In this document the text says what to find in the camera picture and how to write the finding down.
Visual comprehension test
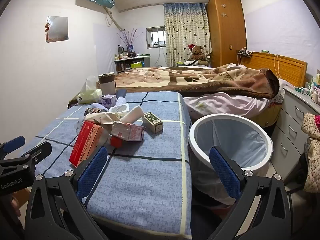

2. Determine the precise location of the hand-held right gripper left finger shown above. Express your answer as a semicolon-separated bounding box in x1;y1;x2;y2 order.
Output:
25;146;110;240

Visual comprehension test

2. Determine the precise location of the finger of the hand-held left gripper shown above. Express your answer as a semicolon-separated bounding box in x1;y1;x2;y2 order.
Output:
0;141;53;171
0;136;26;159

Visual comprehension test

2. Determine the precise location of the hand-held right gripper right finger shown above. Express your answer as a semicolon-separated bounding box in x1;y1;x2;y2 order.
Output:
209;147;293;240

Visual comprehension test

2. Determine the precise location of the red medicine box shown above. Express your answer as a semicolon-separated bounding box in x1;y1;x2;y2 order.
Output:
69;121;105;168

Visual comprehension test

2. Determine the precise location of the white round trash bin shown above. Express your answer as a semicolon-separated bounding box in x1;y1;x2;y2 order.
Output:
189;114;274;205

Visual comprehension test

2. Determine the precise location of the cream wrapper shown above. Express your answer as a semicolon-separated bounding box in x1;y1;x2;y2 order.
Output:
84;112;120;127

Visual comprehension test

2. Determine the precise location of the red cartoon can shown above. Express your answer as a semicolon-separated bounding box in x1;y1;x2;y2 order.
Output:
85;107;109;115

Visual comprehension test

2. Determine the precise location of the white plastic tray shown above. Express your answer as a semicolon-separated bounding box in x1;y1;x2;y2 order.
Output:
109;103;130;117

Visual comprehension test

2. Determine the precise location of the purple box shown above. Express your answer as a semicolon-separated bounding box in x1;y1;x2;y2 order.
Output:
101;94;118;108

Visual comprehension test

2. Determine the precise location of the green white small box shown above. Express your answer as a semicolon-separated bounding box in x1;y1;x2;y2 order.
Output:
142;112;163;133

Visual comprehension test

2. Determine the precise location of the clear bin liner bag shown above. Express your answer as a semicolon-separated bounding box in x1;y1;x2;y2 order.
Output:
192;116;272;205

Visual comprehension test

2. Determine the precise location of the blue checked table cloth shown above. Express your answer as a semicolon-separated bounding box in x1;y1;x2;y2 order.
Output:
21;91;193;240

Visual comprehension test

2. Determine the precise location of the pink bed sheet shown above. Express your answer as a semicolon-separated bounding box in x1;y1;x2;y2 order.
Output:
184;79;287;118

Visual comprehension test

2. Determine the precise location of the yellow tissue pack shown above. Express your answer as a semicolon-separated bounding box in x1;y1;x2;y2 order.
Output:
76;76;102;105

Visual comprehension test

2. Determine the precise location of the grey dresser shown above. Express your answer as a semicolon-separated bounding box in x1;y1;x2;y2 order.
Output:
271;85;320;178

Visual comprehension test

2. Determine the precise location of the floral quilted garment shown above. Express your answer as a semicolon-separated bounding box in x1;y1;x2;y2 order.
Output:
301;112;320;193

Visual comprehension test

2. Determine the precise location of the brown white thermos cup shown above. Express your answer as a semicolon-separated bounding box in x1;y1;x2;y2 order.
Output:
98;72;116;96

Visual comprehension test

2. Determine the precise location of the brown patterned blanket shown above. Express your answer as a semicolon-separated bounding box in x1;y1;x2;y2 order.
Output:
115;64;280;99

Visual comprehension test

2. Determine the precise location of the group of medicine boxes and bottles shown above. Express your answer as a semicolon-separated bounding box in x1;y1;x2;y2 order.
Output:
295;74;320;103

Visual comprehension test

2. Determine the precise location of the white shelf desk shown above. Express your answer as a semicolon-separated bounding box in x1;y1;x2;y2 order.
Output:
114;54;152;74

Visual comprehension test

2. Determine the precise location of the brown teddy bear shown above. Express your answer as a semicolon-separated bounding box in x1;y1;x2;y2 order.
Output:
186;44;209;65

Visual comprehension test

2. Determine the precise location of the wooden bed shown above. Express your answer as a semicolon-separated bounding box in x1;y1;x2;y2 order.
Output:
115;51;308;130

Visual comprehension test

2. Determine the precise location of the group of bottles on desk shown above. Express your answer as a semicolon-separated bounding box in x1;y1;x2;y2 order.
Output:
115;44;137;60

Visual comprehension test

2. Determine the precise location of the purple branch decoration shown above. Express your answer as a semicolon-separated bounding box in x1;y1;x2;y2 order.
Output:
117;28;144;53

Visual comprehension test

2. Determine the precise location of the wooden wardrobe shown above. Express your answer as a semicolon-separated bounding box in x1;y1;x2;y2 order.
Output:
206;0;248;68

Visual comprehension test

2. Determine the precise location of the patterned curtain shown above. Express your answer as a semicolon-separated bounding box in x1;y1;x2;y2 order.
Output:
164;2;212;67

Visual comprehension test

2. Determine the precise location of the small window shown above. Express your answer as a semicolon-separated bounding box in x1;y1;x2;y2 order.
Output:
146;26;167;48

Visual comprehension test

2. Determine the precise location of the air conditioner pipe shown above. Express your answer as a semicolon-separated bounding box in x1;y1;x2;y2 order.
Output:
104;5;124;32

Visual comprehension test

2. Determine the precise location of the orange cable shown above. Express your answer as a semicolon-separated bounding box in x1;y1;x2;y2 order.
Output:
274;54;281;78

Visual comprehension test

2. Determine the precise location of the wall mirror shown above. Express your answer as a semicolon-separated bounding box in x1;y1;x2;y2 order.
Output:
46;16;69;43

